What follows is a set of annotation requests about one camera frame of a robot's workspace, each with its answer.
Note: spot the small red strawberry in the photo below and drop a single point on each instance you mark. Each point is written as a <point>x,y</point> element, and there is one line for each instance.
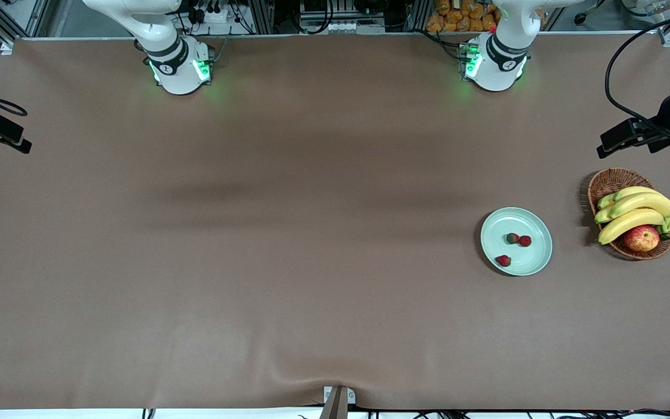
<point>503,260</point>
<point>525,240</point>
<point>512,238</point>

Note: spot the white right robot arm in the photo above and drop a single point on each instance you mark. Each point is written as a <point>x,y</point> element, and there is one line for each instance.
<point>175,75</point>

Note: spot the pale green round plate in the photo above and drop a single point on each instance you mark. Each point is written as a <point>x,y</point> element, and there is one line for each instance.
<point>535,256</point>

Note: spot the brown wicker basket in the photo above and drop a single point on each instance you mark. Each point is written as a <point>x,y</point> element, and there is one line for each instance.
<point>611,180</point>

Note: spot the yellow banana bunch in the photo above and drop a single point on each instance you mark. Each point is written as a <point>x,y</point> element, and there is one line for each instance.
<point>643,202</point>

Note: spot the red apple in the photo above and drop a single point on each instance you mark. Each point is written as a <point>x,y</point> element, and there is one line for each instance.
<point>641,238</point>

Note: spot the orange bread rolls pile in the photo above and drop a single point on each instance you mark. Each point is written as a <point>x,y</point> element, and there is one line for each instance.
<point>457,20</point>

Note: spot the white power strip with plugs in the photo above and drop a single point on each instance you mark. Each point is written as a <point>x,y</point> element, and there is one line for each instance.
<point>216,16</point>

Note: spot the brown table cover sheet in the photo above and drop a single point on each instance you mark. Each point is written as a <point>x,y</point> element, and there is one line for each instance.
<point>335,174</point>

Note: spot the long white power strip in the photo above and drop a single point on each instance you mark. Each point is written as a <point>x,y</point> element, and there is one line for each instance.
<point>346,27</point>

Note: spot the grey metal camera mount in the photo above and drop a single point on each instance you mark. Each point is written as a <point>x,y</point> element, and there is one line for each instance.
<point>338,404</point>

